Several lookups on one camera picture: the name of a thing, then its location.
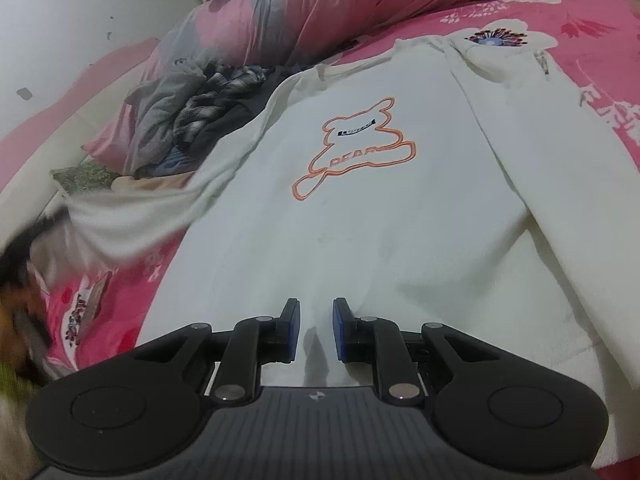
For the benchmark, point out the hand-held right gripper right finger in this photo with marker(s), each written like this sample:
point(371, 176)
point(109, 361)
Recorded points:
point(341, 334)

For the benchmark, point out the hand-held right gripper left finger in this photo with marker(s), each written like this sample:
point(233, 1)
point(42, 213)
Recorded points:
point(292, 332)

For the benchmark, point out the white sweatshirt with bear outline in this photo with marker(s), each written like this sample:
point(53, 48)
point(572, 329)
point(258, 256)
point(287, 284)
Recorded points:
point(400, 210)

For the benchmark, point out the beige cloth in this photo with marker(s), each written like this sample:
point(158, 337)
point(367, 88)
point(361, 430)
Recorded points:
point(150, 185)

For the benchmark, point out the blue garment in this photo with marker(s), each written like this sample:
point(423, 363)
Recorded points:
point(167, 162)

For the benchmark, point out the dark grey garment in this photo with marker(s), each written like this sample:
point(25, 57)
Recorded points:
point(230, 120)

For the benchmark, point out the pink and grey quilt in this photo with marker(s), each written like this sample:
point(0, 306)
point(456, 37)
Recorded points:
point(325, 5)

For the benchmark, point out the pink floral blanket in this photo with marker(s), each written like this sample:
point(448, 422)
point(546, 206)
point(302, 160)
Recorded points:
point(575, 25)

